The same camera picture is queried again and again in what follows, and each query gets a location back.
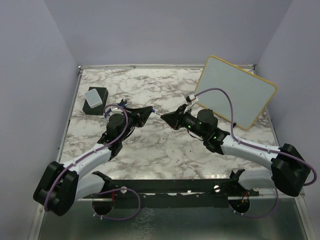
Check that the yellow framed whiteboard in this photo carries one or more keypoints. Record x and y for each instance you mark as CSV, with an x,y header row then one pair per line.
x,y
249,93

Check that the silver wrench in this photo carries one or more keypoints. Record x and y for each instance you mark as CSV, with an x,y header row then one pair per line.
x,y
103,121

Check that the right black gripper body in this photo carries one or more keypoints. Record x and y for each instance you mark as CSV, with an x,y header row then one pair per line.
x,y
187,120

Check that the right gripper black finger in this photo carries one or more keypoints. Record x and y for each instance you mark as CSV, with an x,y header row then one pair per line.
x,y
172,114
172,121

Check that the black box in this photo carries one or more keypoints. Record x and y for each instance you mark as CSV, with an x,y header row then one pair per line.
x,y
98,111

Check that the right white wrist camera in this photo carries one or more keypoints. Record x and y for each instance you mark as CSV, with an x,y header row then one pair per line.
x,y
191,99

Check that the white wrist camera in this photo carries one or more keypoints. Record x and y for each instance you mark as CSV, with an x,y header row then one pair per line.
x,y
191,99
115,110

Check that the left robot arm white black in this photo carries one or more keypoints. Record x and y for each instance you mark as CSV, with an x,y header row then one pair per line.
x,y
63,183

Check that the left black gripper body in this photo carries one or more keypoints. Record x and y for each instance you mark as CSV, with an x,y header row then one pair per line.
x,y
132,118

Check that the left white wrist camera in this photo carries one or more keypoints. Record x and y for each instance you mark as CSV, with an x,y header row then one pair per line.
x,y
115,110

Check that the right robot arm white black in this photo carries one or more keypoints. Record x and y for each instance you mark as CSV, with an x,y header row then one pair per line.
x,y
284,167

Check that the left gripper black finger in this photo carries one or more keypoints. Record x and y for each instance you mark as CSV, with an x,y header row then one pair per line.
x,y
144,112
142,118

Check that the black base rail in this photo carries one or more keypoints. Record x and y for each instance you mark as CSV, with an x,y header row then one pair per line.
x,y
183,193

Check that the blue handled pliers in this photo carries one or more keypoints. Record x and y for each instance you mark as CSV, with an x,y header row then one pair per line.
x,y
123,103

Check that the grey whiteboard eraser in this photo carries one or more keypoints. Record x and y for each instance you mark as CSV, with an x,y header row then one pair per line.
x,y
93,98

